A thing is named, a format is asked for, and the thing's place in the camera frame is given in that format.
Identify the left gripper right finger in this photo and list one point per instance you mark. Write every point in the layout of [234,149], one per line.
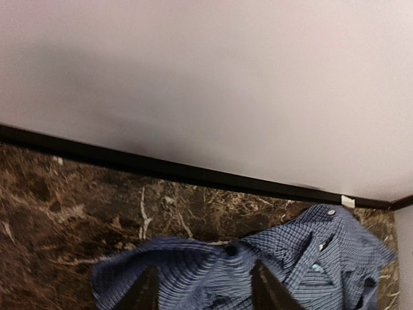
[268,293]

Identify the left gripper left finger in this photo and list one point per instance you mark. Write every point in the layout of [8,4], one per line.
[144,293]

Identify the blue checked long sleeve shirt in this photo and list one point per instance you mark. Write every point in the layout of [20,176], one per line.
[324,257]

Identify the white tape piece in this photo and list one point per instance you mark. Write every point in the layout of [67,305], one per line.
[348,202]

